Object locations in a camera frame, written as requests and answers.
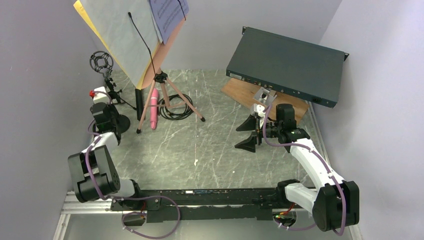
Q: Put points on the black silver handheld microphone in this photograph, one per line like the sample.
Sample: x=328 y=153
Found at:
x=139 y=103

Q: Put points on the blue sheet music page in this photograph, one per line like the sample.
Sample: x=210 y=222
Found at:
x=167 y=15

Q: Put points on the pink tripod music stand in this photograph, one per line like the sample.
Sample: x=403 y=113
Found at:
x=156 y=75

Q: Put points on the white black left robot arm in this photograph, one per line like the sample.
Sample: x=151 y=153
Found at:
x=92 y=170

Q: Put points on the wooden board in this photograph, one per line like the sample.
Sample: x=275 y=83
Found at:
x=243 y=93

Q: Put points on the dark teal rack unit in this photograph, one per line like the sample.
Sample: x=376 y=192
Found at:
x=298 y=68

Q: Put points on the black round-base mic stand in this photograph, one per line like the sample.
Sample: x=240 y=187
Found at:
x=122 y=123

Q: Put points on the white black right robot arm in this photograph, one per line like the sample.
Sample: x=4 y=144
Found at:
x=314 y=165

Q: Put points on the black tripod mic stand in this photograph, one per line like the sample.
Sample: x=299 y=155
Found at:
x=102 y=62

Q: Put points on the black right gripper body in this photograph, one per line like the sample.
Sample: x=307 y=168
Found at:
x=272 y=128

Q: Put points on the grey paper sheet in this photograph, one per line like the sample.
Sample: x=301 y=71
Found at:
x=127 y=30

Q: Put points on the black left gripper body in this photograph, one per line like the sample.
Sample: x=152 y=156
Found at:
x=114 y=113

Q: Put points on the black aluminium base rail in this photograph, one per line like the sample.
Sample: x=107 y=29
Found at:
x=158 y=206

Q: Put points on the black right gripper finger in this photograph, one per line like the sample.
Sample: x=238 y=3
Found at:
x=250 y=124
x=249 y=144

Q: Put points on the silver metal bracket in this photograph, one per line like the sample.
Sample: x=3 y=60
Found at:
x=265 y=96

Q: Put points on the pink small microphone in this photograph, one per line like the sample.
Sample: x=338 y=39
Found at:
x=154 y=109

